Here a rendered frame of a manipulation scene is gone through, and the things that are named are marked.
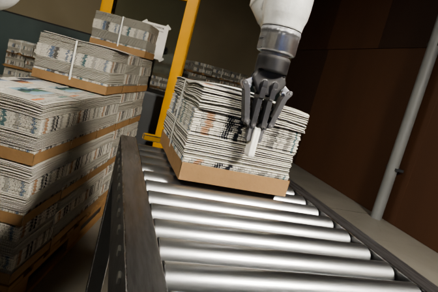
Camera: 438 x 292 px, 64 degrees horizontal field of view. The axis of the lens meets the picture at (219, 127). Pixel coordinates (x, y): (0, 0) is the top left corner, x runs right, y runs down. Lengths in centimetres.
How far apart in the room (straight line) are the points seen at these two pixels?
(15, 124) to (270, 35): 93
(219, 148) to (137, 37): 168
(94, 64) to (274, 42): 122
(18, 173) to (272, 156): 90
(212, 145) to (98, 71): 112
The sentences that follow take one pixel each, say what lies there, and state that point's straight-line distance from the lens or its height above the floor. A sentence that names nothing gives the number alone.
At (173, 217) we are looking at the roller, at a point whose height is 79.
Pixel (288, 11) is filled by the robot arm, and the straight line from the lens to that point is 78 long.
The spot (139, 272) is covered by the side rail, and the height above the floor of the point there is 80.
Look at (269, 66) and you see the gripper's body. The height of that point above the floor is 111.
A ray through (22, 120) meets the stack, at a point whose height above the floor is 75.
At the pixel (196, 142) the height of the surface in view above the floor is 90.
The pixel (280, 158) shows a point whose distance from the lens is 89.
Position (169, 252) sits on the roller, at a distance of 55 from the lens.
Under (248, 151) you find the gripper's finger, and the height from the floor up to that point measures 91.
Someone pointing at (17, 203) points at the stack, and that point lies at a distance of 143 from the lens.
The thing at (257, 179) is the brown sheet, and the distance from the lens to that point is 87.
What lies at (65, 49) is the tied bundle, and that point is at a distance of 190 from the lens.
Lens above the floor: 105
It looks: 8 degrees down
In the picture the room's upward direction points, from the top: 15 degrees clockwise
